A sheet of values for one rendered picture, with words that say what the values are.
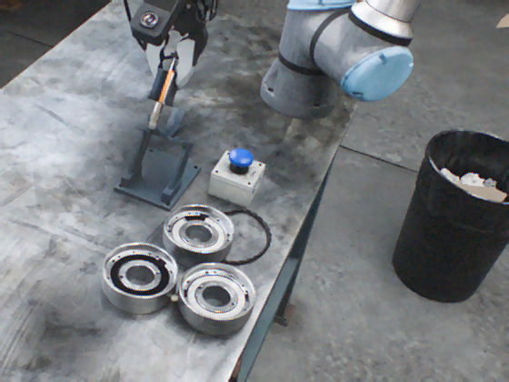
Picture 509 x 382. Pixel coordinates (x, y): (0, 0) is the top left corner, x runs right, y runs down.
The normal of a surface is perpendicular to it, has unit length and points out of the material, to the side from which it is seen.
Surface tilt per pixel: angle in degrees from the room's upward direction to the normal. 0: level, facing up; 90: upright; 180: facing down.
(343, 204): 0
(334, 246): 0
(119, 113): 0
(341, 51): 75
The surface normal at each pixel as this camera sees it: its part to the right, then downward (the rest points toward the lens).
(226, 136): 0.15, -0.75
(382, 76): 0.44, 0.72
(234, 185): -0.36, 0.57
